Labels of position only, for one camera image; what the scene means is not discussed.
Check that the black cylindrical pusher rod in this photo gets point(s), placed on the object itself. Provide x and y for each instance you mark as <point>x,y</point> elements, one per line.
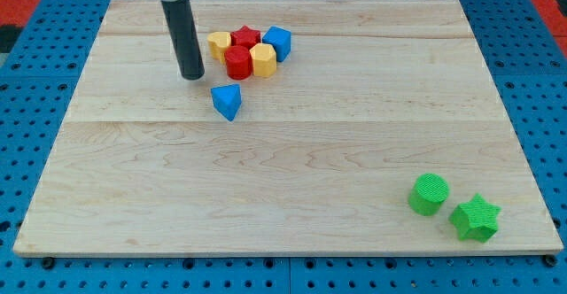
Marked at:
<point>183,33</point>

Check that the blue triangle block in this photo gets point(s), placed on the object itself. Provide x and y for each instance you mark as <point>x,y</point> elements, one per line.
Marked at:
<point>227,100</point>

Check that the yellow heart block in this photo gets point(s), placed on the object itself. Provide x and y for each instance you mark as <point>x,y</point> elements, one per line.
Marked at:
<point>218,43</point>

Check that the red star block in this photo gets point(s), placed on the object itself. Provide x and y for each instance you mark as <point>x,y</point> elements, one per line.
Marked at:
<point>245,37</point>

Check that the red cylinder block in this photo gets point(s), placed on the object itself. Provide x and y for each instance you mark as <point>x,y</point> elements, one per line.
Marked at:
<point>238,62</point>

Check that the yellow hexagon block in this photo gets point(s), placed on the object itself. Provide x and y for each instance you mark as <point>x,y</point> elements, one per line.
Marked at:
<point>263,60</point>

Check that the blue cube block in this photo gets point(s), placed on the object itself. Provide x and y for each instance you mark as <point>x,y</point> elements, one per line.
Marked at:
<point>280,39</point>

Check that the light wooden board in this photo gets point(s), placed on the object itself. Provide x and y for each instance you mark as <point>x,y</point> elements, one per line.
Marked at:
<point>320,159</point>

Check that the green cylinder block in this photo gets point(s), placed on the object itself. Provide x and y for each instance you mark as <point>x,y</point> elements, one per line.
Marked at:
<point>428,194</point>

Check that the green star block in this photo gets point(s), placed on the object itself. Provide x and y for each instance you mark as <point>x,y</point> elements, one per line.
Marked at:
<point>475,219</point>

